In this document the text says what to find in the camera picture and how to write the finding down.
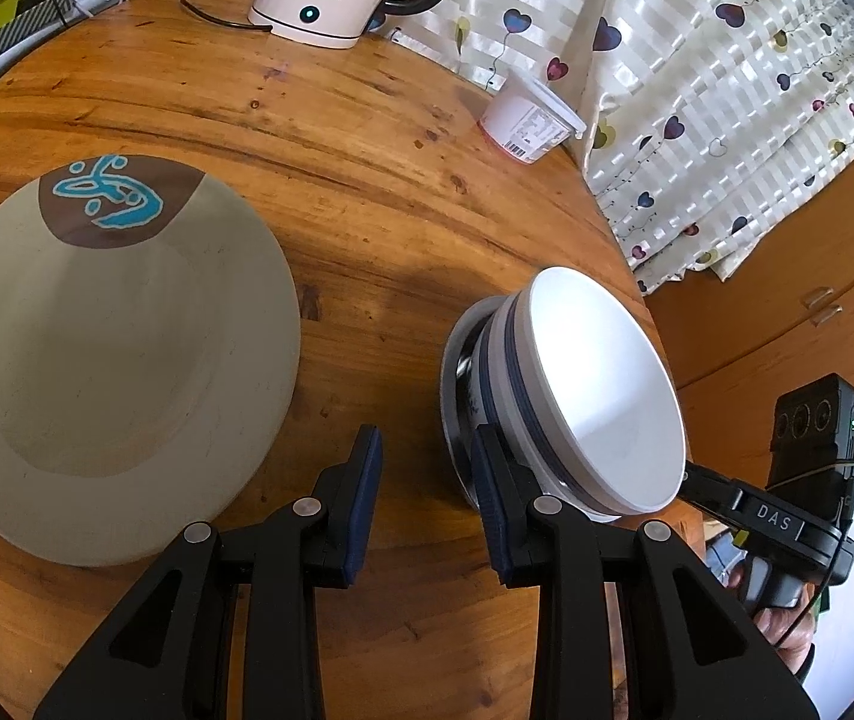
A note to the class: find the white bowl with blue stripe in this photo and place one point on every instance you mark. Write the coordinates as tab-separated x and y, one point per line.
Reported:
599	390

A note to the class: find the large beige patterned plate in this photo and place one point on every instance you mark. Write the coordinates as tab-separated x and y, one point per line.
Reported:
134	330

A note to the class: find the person's right hand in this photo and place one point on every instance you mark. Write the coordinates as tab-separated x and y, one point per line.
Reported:
783	634

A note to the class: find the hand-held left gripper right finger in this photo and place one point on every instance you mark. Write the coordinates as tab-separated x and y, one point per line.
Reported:
488	487

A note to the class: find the wooden cabinet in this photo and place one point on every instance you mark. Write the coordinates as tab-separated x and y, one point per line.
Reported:
757	337

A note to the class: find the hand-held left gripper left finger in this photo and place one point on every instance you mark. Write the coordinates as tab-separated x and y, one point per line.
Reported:
367	480

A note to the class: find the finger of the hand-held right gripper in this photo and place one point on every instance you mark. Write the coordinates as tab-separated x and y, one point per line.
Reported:
712	491

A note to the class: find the white yogurt tub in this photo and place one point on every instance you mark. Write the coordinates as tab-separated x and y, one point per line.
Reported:
528	116

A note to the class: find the steel bowl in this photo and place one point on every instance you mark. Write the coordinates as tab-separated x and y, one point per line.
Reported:
451	405

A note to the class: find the heart print curtain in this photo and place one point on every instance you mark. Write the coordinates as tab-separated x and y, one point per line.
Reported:
697	127

